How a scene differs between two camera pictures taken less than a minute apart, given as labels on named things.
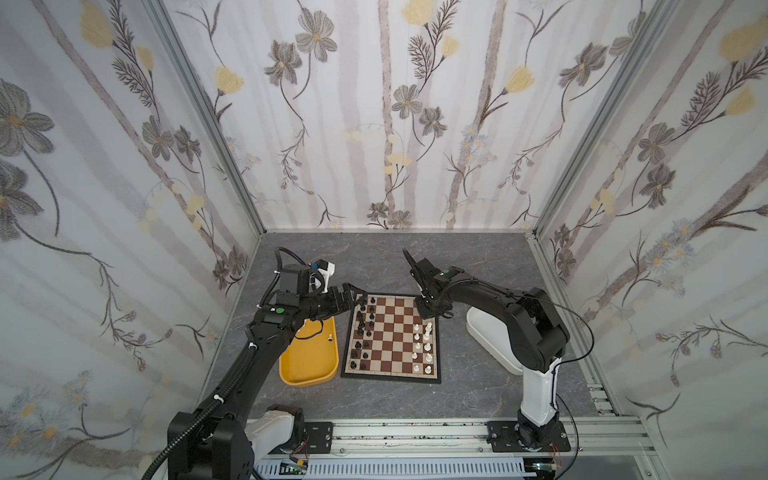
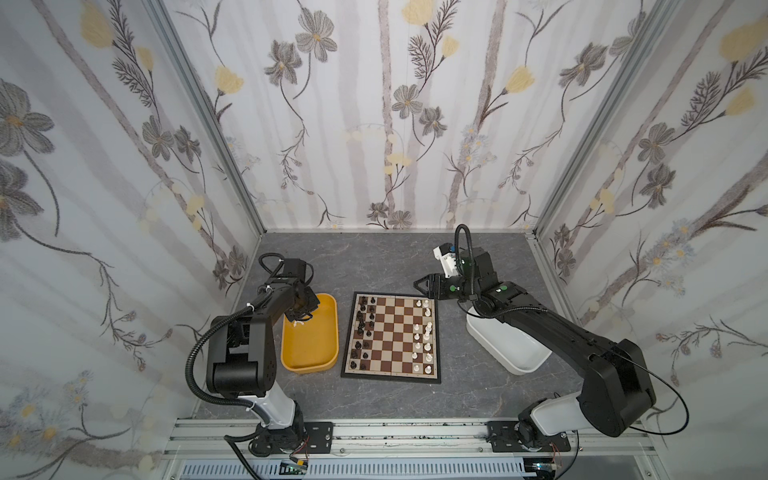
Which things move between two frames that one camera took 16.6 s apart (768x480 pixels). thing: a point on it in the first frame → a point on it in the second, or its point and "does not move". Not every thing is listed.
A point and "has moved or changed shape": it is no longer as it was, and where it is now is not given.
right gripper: [429, 288] → [442, 286]
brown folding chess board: [390, 337] does not move
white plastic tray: [491, 334] does not move
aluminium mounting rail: [626, 437] does not move
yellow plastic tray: [311, 357] has moved or changed shape
